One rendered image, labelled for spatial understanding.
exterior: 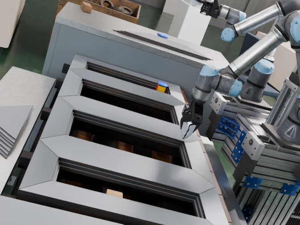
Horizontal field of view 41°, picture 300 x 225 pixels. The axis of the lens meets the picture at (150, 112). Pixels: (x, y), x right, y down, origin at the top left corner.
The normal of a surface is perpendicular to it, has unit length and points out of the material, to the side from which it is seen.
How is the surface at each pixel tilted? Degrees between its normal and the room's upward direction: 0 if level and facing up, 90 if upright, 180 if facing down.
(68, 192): 0
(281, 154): 90
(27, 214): 0
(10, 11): 90
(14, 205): 0
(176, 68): 90
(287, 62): 90
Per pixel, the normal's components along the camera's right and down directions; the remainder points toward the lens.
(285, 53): -0.91, -0.19
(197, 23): 0.22, 0.44
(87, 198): 0.32, -0.87
